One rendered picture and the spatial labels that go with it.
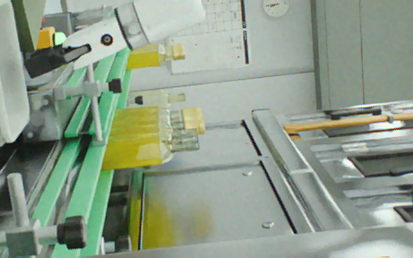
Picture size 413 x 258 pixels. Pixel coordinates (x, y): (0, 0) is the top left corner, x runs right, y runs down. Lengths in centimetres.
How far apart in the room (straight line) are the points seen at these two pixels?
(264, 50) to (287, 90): 52
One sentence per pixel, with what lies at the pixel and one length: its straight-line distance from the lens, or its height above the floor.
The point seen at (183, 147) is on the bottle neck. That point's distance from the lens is 131.
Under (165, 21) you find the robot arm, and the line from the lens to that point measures 106.
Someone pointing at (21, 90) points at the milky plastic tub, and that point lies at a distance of 120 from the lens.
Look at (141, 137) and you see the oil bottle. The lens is 131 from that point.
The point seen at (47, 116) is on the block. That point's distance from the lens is 123.
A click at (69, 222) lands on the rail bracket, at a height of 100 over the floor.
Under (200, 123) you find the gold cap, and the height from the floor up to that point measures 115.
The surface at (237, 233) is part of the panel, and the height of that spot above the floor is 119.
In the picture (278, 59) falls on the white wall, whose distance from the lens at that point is 739.
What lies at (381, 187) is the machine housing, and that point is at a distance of 147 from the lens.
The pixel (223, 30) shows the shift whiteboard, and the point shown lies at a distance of 724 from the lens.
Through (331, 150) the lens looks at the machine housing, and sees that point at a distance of 175.
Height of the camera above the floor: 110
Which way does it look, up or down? 1 degrees down
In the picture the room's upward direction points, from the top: 84 degrees clockwise
